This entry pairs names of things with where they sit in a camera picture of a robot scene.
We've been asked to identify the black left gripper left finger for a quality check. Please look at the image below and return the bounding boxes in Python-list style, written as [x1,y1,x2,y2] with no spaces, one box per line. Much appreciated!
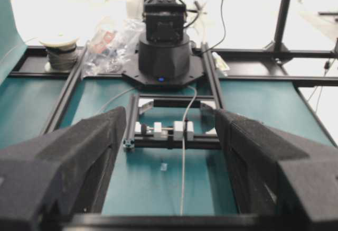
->
[1,106,126,230]

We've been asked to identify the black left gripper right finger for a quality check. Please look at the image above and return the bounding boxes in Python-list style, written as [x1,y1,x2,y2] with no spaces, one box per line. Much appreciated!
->
[215,109,337,230]

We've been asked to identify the thin grey wire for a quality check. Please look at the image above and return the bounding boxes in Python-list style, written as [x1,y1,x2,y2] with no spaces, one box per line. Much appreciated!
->
[100,85,198,215]

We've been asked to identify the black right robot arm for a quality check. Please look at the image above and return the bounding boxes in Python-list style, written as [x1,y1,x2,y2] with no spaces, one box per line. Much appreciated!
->
[138,0,192,82]

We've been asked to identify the white clamp fixture blocks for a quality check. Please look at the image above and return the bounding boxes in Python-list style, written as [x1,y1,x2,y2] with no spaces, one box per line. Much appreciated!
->
[135,121,194,141]

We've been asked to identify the clear plastic parts bag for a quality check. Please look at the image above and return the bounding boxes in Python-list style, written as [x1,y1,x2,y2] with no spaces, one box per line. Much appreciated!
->
[81,18,145,79]

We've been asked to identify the small black extrusion frame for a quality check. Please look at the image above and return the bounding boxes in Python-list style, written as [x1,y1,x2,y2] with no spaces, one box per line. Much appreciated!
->
[122,94,220,151]

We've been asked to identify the long black aluminium rail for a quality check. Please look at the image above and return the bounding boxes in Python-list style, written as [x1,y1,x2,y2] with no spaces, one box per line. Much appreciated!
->
[201,43,225,109]

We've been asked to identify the white wire spool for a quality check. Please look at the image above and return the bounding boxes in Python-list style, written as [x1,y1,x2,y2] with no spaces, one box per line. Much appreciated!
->
[39,34,79,72]

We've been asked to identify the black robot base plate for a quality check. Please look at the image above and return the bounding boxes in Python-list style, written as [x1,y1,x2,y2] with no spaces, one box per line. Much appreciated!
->
[122,48,204,90]

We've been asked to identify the black frame upright post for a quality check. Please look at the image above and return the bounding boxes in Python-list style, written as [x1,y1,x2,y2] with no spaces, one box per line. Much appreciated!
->
[264,0,290,52]

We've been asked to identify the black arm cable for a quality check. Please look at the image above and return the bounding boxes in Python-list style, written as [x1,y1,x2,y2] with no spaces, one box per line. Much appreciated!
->
[184,0,227,54]

